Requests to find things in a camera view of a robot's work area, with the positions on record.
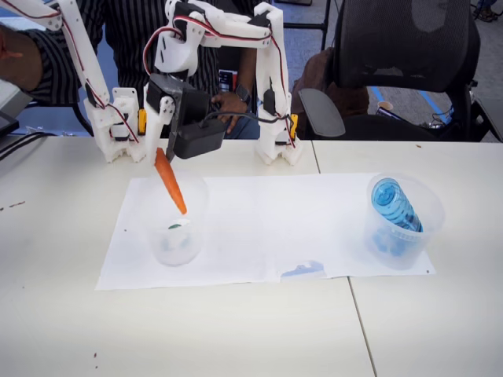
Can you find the white 3D-printed leader arm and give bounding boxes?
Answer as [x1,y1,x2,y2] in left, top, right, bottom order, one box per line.
[0,0,152,164]

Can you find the black webcam with clip mount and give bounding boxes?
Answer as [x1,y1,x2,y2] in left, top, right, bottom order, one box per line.
[166,87,227,162]

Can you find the brown bag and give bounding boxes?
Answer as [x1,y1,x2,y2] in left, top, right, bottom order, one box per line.
[292,49,374,119]

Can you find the person's left hand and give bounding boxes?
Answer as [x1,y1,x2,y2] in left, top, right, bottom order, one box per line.
[211,92,248,133]

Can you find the black webcam cable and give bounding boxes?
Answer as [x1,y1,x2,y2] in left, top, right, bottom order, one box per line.
[200,111,292,130]

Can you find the black mesh office chair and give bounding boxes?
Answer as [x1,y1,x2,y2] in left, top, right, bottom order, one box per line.
[296,0,503,143]

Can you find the black wristwatch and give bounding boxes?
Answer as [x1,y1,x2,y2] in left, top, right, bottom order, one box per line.
[233,83,253,105]

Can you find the blue plastic bottle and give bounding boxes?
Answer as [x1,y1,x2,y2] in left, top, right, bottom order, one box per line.
[371,177,424,258]

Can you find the person's torso striped shirt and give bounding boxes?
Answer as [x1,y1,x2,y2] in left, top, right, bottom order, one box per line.
[23,0,260,107]

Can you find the clear empty plastic cup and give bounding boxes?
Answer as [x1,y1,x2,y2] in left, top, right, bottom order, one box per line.
[135,172,209,269]

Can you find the red wrist thread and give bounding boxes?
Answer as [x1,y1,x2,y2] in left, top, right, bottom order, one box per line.
[0,33,24,60]

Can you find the person's right forearm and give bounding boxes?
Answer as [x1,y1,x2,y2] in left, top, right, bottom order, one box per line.
[0,22,45,96]

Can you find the white paper sheet blue smudge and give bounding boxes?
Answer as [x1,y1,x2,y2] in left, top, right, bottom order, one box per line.
[273,172,437,280]

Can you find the black card with red print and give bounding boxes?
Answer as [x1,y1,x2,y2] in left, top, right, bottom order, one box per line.
[218,69,237,93]

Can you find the orange carrot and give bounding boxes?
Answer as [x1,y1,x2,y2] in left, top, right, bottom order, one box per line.
[153,147,188,215]

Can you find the black metal stand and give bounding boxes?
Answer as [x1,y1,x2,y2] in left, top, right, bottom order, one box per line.
[282,0,333,50]

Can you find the translucent plastic container with blue bottle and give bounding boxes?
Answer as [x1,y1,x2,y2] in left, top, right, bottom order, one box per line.
[363,172,447,272]

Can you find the person's left forearm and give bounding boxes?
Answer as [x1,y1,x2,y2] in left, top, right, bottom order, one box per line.
[235,47,259,90]

